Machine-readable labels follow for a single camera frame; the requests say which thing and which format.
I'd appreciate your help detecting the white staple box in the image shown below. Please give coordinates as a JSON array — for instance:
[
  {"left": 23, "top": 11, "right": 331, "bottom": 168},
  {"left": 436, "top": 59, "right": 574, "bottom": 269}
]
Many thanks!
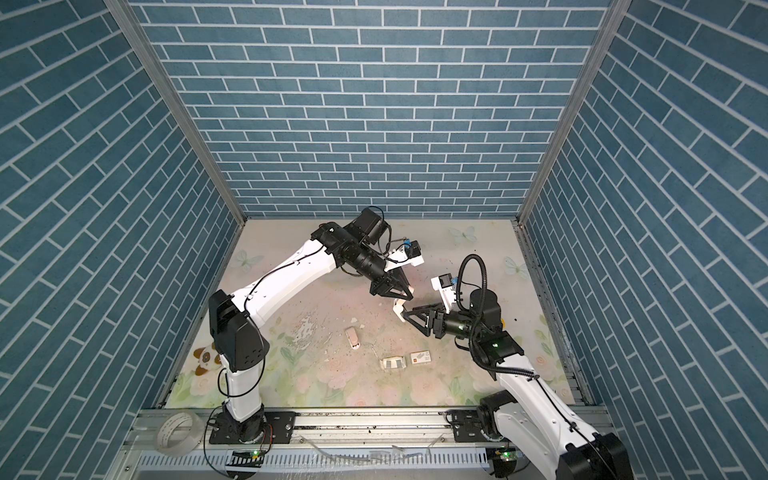
[{"left": 409, "top": 350, "right": 432, "bottom": 365}]

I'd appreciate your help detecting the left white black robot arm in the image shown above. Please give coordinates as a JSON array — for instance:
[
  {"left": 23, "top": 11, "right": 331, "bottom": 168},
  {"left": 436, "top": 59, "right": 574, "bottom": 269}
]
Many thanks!
[{"left": 209, "top": 207, "right": 423, "bottom": 443}]

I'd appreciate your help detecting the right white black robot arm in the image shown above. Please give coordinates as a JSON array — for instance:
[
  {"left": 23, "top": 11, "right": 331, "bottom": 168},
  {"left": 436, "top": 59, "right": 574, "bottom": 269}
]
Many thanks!
[{"left": 393, "top": 254, "right": 634, "bottom": 479}]

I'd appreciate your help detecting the aluminium front rail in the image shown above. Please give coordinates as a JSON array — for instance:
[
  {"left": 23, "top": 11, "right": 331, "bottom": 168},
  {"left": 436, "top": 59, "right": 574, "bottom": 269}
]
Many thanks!
[{"left": 122, "top": 405, "right": 619, "bottom": 452}]

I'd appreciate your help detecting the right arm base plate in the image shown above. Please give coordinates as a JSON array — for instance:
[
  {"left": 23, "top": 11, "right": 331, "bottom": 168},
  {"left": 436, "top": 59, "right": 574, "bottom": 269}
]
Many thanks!
[{"left": 443, "top": 409, "right": 506, "bottom": 443}]

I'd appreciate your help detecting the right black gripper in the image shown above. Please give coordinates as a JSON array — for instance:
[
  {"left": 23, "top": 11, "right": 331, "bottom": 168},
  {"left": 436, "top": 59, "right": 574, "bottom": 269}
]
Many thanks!
[{"left": 406, "top": 302, "right": 484, "bottom": 343}]

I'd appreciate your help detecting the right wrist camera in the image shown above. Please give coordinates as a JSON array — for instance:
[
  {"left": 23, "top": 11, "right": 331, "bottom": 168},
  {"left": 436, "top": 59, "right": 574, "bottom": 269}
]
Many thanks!
[{"left": 431, "top": 273, "right": 456, "bottom": 312}]

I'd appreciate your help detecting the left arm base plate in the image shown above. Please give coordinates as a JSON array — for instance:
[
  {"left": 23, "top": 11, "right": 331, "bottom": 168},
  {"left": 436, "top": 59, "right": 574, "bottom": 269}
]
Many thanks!
[{"left": 209, "top": 408, "right": 297, "bottom": 445}]

